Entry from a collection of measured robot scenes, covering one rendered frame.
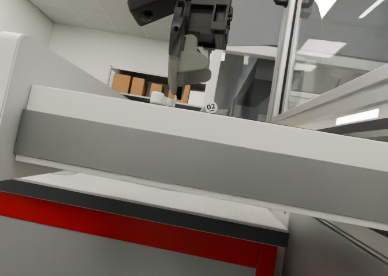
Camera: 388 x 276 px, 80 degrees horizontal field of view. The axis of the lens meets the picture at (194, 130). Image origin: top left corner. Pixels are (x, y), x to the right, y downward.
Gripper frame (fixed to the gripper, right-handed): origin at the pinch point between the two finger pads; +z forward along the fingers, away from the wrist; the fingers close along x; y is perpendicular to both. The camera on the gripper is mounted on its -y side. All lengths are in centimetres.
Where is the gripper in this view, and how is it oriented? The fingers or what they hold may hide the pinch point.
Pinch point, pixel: (173, 88)
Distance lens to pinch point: 38.3
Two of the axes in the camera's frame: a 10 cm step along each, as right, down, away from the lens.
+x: 1.4, 0.8, 9.9
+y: 9.8, 1.5, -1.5
